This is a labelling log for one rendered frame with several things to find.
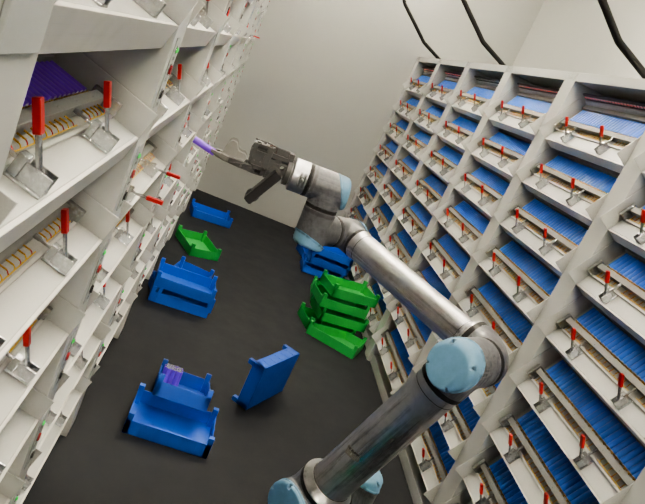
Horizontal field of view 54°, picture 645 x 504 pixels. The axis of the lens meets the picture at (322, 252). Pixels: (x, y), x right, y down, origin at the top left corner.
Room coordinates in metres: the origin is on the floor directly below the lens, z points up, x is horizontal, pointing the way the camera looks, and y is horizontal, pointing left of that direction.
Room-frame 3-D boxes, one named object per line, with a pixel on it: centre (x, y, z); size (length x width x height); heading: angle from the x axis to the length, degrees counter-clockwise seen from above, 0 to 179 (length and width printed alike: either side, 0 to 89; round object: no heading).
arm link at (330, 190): (1.71, 0.06, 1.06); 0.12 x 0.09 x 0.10; 101
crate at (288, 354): (2.47, 0.00, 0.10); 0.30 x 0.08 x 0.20; 158
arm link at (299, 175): (1.69, 0.14, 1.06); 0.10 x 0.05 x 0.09; 11
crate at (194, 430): (1.98, 0.23, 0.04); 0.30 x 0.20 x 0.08; 101
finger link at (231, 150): (1.63, 0.33, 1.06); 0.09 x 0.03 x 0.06; 105
